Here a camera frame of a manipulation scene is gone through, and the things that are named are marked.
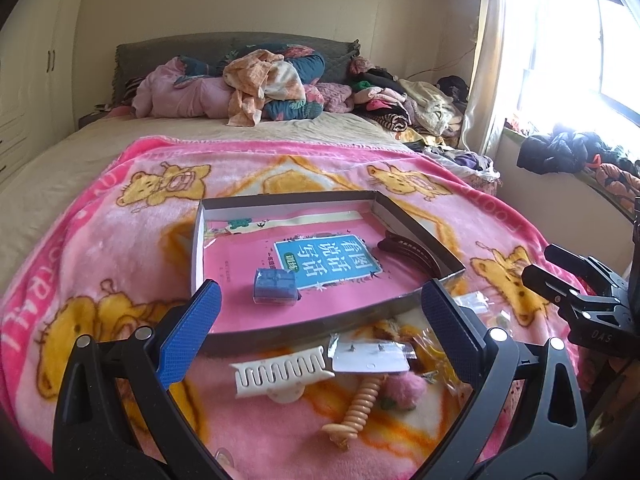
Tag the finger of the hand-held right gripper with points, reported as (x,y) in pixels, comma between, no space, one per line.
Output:
(575,262)
(545,280)

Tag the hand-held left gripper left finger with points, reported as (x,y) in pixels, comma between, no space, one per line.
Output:
(192,330)

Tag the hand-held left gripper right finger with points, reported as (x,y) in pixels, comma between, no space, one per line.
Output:
(450,330)

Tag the clear plastic packet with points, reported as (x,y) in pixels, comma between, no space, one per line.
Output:
(475,302)

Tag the pink fluffy pompom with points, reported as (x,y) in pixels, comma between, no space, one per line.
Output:
(402,390)

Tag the earring card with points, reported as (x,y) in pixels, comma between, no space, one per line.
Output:
(370,357)

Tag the white comb hair clip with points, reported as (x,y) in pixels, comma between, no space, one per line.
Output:
(280,367)

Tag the grey shallow cardboard box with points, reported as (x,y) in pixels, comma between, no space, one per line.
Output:
(300,330)

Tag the pink book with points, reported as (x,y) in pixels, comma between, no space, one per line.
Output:
(240,270)

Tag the orange and black cloth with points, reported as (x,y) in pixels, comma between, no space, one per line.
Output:
(615,175)

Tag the black jacket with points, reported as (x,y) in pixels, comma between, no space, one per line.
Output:
(560,152)

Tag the pink bear print blanket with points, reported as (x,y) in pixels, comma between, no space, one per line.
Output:
(125,240)

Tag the purple clothes heap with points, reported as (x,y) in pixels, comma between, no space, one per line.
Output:
(465,160)

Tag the cream curtain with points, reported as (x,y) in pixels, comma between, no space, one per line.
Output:
(490,60)

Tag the window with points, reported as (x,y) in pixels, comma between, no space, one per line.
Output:
(575,35)

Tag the pile of folded clothes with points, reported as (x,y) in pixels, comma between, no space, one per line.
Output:
(400,95)

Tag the pink quilt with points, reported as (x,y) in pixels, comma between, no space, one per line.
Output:
(170,92)

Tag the orange and white cloth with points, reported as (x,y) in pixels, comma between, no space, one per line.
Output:
(260,80)

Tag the pile of clothes on bed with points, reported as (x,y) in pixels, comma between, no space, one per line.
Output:
(165,50)

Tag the dark floral quilt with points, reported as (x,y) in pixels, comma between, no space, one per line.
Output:
(310,67)

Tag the white wardrobe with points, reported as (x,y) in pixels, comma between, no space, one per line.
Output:
(30,60)

